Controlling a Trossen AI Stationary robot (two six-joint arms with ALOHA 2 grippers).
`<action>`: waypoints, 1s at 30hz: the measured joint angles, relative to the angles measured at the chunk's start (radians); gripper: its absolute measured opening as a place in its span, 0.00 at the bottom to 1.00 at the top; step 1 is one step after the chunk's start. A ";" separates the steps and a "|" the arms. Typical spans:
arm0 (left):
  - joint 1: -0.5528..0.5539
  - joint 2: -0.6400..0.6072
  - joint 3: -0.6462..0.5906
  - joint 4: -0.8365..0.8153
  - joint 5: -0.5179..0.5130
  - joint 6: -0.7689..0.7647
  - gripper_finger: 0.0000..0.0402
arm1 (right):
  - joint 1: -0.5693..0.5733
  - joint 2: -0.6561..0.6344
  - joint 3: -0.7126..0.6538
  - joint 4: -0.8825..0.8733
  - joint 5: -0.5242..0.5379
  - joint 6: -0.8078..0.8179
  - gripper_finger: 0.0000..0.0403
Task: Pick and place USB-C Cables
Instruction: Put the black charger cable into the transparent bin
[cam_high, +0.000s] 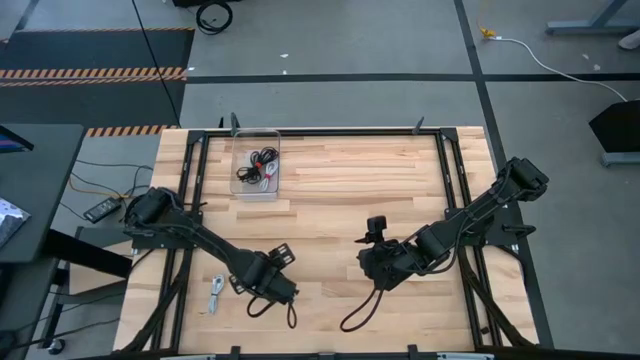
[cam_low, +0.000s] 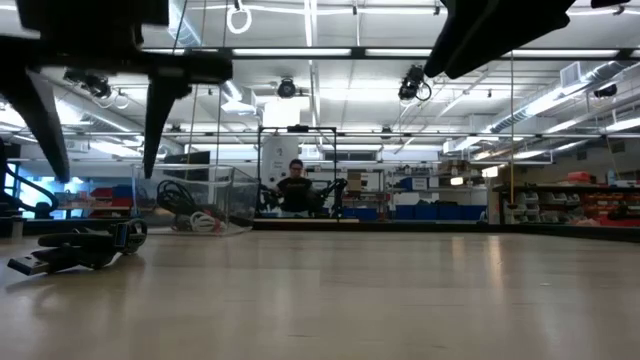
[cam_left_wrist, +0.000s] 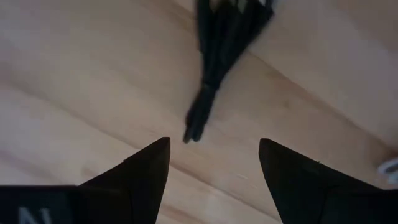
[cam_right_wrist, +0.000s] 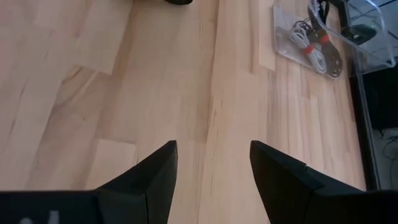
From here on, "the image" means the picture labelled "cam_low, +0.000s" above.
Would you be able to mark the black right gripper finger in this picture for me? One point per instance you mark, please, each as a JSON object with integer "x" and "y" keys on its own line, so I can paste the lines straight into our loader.
{"x": 457, "y": 30}
{"x": 515, "y": 30}

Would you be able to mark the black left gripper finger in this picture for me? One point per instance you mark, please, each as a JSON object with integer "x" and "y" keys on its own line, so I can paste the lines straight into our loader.
{"x": 40, "y": 125}
{"x": 159, "y": 120}

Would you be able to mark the black background robot arm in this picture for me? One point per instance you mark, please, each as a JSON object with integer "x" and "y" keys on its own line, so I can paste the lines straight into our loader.
{"x": 336, "y": 192}
{"x": 266, "y": 197}

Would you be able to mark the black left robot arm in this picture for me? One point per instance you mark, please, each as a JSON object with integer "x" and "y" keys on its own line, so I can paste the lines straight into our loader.
{"x": 4, "y": 200}

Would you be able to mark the black monitor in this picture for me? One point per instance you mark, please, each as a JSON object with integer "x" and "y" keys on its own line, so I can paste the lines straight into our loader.
{"x": 187, "y": 159}

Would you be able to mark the clear plastic container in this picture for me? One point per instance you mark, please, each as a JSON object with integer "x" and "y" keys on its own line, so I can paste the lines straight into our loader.
{"x": 150, "y": 175}

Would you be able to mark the red and blue bins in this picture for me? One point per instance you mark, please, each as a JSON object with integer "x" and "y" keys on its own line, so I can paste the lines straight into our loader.
{"x": 102, "y": 192}

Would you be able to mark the white cabinet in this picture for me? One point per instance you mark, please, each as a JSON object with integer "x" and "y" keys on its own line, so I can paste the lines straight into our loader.
{"x": 277, "y": 155}

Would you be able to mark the person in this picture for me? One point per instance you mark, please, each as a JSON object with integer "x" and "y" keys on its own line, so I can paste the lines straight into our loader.
{"x": 296, "y": 192}

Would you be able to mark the storage shelf unit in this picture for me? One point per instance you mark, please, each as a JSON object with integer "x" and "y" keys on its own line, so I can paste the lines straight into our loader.
{"x": 550, "y": 189}

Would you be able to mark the silver ventilation duct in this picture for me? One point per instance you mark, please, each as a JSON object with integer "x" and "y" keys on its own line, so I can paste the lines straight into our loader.
{"x": 550, "y": 95}

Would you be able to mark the black overhead frame beam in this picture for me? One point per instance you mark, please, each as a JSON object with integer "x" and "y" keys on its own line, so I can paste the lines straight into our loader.
{"x": 357, "y": 52}

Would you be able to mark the round black overhead camera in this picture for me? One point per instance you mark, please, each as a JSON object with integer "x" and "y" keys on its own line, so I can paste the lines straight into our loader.
{"x": 286, "y": 88}

